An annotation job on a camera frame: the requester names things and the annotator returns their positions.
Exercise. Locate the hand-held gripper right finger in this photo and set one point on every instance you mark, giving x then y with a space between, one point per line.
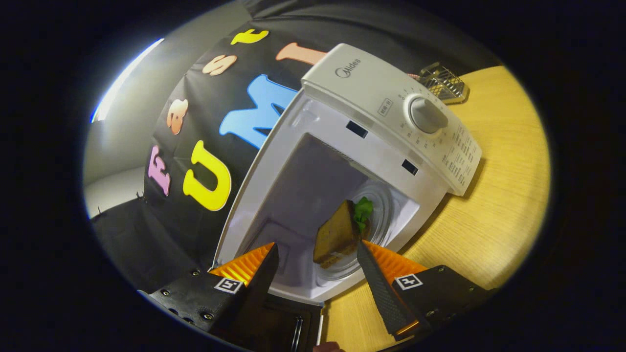
381 293

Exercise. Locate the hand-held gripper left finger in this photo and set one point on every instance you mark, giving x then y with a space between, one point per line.
259 288

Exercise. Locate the brown toast sandwich with lettuce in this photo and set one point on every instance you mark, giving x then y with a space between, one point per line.
337 232

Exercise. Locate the white microwave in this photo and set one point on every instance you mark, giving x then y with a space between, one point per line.
371 98

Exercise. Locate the glass turntable plate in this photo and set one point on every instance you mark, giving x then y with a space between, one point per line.
381 220

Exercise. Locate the black backdrop cloth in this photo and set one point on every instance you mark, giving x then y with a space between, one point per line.
161 234

